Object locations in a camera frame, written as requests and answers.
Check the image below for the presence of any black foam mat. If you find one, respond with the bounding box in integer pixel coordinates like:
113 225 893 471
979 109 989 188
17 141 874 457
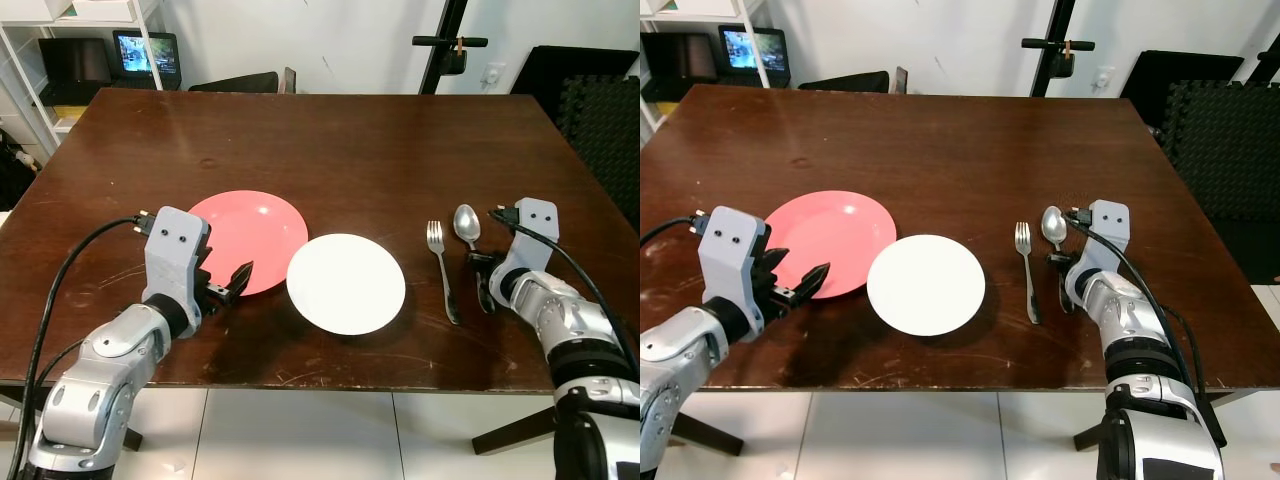
1158 80 1280 283
556 75 641 227

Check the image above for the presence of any silver metal spoon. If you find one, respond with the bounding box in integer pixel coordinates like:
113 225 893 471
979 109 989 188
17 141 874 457
1040 205 1069 261
453 204 485 263

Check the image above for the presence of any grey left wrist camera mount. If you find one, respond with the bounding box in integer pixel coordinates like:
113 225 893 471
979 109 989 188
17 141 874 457
143 207 212 313
697 207 770 313

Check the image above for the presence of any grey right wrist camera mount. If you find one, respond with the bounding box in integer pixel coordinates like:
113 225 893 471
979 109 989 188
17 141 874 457
498 198 561 301
1064 200 1132 301

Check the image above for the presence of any black flat panel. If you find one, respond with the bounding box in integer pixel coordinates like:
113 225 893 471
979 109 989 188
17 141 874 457
509 44 641 101
1120 50 1247 105

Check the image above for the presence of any white shelf unit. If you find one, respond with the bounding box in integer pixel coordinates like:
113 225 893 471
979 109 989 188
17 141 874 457
0 0 169 136
640 0 773 133

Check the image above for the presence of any tablet with lit screen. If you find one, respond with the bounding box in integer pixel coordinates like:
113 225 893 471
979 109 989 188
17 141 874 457
111 30 184 92
717 25 792 89

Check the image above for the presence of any dark chair back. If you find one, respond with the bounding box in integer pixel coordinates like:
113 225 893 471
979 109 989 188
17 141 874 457
797 67 908 95
188 67 298 96

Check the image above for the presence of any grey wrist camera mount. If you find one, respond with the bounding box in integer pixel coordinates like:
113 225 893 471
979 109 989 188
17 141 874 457
1064 200 1132 301
697 207 770 313
143 207 212 313
498 198 561 301

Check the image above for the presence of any black stand with crossbar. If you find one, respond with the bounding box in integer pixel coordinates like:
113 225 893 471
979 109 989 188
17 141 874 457
412 0 490 97
1021 0 1097 99

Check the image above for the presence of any black bag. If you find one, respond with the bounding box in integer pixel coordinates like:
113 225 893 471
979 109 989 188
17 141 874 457
0 128 39 213

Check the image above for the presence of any pink round plate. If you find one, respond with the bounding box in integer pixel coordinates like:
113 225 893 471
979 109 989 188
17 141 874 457
187 190 309 297
765 190 898 299

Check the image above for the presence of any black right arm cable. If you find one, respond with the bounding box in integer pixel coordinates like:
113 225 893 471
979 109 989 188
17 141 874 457
488 206 641 373
1064 206 1229 449

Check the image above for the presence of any silver metal fork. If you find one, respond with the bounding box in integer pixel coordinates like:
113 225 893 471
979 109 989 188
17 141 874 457
1014 221 1043 325
427 221 462 326

